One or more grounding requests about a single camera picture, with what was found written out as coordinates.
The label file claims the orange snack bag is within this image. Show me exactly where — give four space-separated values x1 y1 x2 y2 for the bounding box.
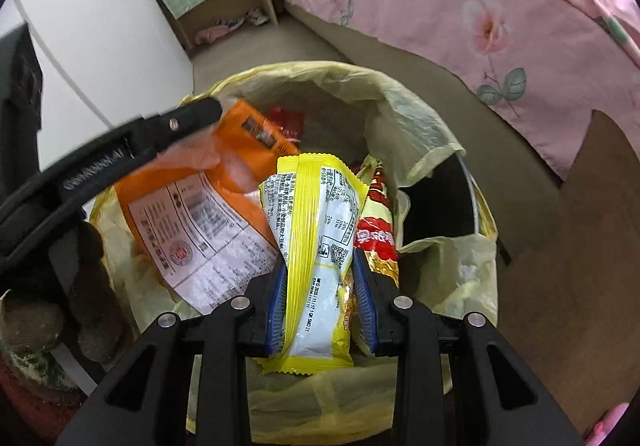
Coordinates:
115 100 297 315

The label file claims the gold snack wrapper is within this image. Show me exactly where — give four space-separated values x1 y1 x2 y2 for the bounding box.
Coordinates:
355 155 399 287

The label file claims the yellow snack wrapper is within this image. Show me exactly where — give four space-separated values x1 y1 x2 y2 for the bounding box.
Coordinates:
259 153 368 376

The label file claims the yellow-lined trash bin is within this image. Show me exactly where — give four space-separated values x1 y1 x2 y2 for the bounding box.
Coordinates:
90 61 498 445

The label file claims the pink caterpillar toy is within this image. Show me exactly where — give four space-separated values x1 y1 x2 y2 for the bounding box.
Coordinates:
585 403 629 446

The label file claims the brown cloth table cover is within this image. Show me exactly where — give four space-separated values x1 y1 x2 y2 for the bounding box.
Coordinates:
498 111 640 432

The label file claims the red snack wrapper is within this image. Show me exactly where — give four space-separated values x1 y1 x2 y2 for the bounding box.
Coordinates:
267 106 305 145

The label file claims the pink floral bed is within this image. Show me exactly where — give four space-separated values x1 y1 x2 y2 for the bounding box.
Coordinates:
286 0 639 176

